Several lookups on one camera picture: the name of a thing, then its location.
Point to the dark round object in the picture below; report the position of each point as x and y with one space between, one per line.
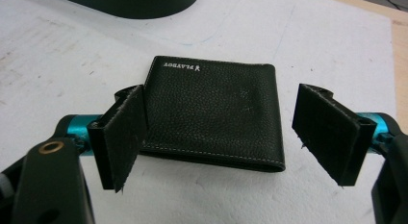
134 3

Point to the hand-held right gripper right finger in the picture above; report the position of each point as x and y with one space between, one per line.
330 131

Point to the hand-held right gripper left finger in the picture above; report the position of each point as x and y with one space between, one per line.
118 139

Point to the black leather wallet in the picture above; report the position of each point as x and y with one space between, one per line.
213 113

